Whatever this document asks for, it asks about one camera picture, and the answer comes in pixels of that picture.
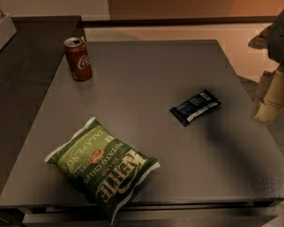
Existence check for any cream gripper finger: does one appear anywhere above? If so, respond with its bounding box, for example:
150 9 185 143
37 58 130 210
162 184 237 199
252 64 284 123

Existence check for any green jalapeno chip bag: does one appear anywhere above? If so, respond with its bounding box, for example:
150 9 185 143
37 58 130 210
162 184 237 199
44 117 160 222

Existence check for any black snack bar wrapper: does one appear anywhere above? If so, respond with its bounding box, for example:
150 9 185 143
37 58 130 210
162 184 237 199
169 90 222 127

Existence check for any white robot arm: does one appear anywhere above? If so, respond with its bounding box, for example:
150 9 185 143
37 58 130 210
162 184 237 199
249 9 284 123

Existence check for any red cola can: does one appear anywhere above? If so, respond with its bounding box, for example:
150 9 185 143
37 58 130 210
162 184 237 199
63 37 93 81

